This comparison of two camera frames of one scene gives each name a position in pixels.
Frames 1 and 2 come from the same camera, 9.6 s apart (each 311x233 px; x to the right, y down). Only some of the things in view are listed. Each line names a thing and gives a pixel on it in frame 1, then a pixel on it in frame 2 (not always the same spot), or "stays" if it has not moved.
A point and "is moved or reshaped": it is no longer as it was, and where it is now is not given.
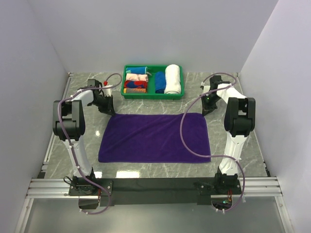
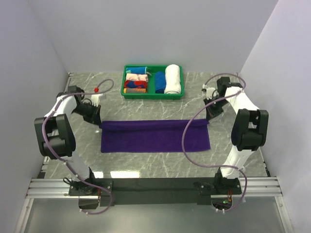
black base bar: x=186 y=191 stays
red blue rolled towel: x=129 y=84 stays
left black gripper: x=109 y=109 → x=96 y=113
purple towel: x=155 y=138 is moved or reshaped
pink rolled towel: x=132 y=76 stays
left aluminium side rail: x=43 y=172 stays
